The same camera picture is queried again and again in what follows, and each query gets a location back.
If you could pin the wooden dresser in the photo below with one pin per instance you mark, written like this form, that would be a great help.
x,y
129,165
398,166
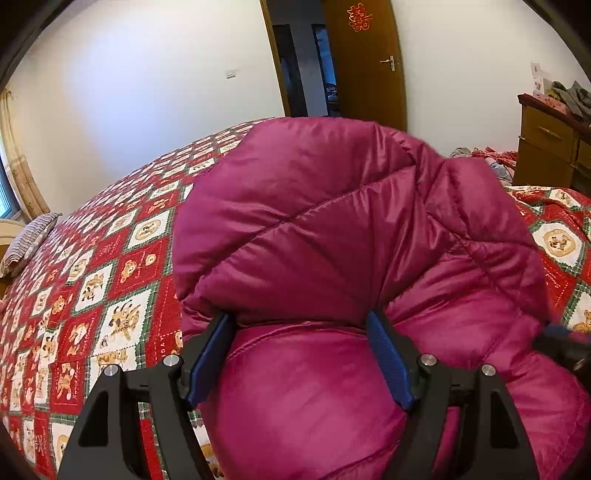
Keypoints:
x,y
549,147

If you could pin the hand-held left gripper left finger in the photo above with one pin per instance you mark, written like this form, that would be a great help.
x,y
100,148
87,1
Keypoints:
x,y
207,355

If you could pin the brown wooden door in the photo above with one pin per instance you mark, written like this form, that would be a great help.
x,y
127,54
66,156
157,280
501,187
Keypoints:
x,y
364,78

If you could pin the grey clothes pile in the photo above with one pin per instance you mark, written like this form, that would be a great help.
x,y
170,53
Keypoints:
x,y
575,99

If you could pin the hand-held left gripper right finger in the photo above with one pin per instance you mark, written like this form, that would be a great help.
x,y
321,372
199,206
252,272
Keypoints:
x,y
388,355

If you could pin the white card box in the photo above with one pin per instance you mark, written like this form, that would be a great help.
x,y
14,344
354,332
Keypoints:
x,y
539,78

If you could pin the beige curtain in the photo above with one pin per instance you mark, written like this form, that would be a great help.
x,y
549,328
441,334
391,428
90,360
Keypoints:
x,y
21,157

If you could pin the magenta down jacket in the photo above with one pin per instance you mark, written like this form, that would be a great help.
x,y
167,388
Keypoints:
x,y
323,207

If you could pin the wooden door frame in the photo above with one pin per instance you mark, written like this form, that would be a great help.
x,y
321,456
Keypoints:
x,y
277,60

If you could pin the window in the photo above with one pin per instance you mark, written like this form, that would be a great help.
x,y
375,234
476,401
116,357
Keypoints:
x,y
5,194

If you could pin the crumpled clothes heap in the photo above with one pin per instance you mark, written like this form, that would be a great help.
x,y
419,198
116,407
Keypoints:
x,y
485,161

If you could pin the cream headboard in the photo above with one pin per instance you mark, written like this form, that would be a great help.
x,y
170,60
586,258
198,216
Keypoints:
x,y
9,228

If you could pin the red checkered bedspread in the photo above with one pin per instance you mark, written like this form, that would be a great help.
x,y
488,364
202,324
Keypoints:
x,y
115,277

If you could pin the striped pillow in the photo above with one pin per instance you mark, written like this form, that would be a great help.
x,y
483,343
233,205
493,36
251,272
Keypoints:
x,y
27,244

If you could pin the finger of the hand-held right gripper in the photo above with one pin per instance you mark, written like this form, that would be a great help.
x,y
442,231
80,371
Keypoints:
x,y
565,344

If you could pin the red paper door decoration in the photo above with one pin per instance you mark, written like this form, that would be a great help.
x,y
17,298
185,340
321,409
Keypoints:
x,y
360,17

